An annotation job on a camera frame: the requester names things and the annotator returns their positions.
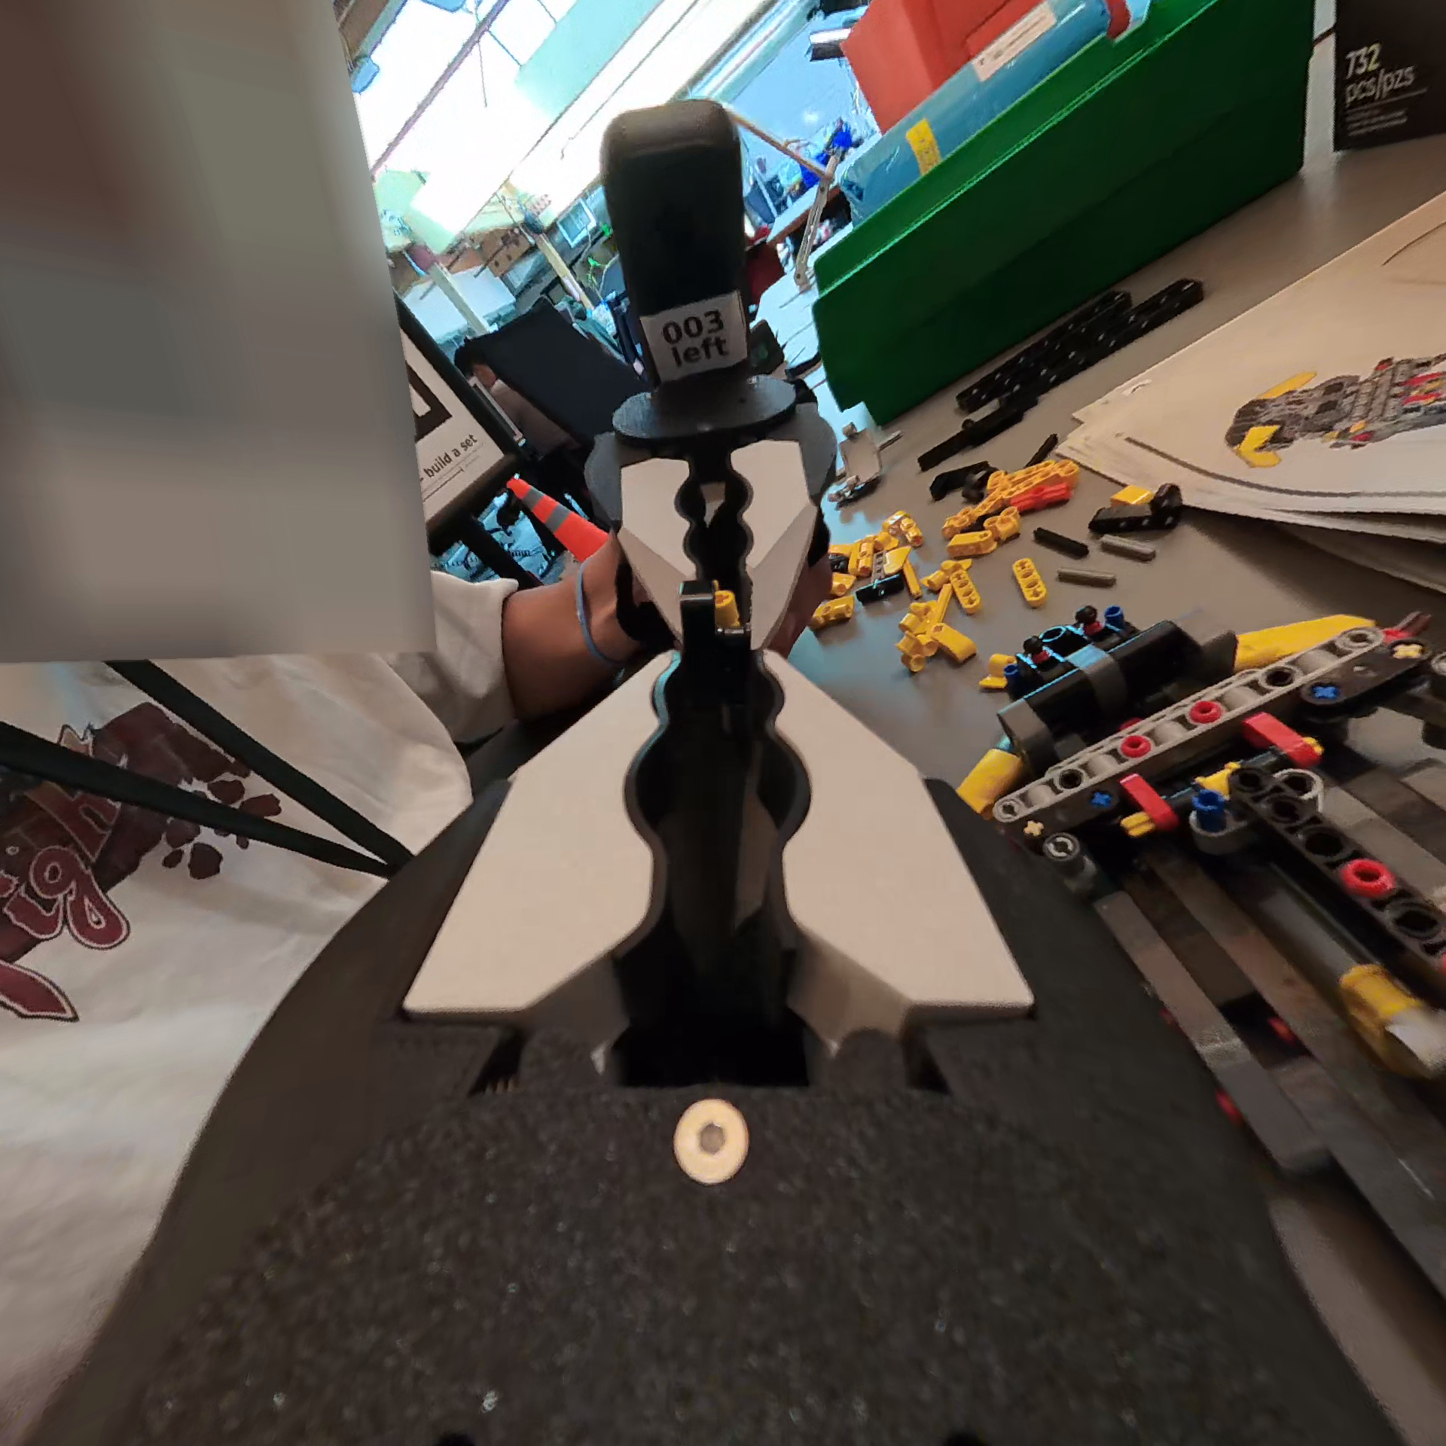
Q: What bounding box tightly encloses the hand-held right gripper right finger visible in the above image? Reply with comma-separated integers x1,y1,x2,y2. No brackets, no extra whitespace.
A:
761,663,1036,1048

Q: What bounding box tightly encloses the long black lego beam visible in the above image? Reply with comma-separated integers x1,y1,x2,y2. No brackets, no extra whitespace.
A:
954,287,1134,413
993,277,1205,425

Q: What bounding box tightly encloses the green plastic bin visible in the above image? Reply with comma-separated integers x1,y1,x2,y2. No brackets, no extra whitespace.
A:
811,0,1320,427

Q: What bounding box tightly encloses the black office chair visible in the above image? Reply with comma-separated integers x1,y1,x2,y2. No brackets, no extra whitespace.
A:
454,299,620,456

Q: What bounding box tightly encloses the lego set box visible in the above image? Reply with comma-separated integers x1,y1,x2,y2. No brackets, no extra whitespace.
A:
1332,0,1446,153

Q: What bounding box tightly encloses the orange plastic case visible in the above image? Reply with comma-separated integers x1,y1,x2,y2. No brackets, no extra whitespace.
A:
842,0,1145,132

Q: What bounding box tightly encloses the framed marker sign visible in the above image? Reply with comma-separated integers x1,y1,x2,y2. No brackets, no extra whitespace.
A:
396,296,525,532

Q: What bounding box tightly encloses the blue wristband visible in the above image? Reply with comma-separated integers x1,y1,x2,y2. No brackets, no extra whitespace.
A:
572,556,630,670

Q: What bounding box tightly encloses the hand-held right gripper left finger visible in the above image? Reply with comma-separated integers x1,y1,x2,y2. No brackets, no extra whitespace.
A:
403,657,682,1071

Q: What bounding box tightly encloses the lego instruction booklet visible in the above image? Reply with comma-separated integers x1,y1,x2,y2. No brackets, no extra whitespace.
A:
1060,193,1446,590

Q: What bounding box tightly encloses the black lego axle connector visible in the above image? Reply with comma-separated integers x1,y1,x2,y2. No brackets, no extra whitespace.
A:
916,404,1026,472

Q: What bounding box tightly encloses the black and yellow lego piece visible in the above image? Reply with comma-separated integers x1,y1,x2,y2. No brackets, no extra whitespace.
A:
1088,482,1186,537

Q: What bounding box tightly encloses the person's left hand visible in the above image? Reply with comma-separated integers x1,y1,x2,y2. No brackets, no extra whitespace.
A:
771,511,833,661

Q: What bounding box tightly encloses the person's left forearm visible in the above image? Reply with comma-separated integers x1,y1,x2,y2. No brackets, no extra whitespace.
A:
499,540,633,721

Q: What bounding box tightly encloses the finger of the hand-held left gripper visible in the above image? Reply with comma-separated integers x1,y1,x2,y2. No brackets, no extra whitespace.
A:
709,439,819,657
616,454,713,633

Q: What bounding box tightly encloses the blue fabric roll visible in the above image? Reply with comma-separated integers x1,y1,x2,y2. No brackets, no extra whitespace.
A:
842,0,1131,219

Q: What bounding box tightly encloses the partly built lego car chassis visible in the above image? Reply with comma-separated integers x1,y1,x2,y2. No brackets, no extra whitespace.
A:
957,614,1446,1301

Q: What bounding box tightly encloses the pile of yellow lego pieces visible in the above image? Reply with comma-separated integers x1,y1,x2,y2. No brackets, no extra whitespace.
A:
825,458,1083,675

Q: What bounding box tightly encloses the orange traffic cone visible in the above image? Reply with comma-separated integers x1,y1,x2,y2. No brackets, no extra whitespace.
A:
504,475,611,563

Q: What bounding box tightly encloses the black chest strap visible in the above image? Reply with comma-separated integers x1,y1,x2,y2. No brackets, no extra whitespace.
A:
0,657,417,880

